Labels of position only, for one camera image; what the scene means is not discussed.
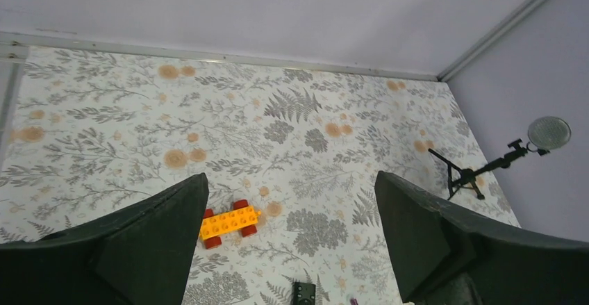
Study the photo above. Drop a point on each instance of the yellow red toy car block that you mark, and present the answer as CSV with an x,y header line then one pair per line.
x,y
243,218

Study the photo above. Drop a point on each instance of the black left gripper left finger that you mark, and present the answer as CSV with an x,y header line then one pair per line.
x,y
140,254

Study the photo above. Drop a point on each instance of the black microphone tripod stand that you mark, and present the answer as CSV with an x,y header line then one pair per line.
x,y
465,178

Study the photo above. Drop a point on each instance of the grey microphone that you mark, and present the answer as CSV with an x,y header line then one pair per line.
x,y
549,133

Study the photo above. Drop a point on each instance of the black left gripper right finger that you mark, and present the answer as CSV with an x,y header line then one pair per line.
x,y
442,253

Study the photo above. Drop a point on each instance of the black remote control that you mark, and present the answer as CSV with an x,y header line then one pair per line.
x,y
303,293

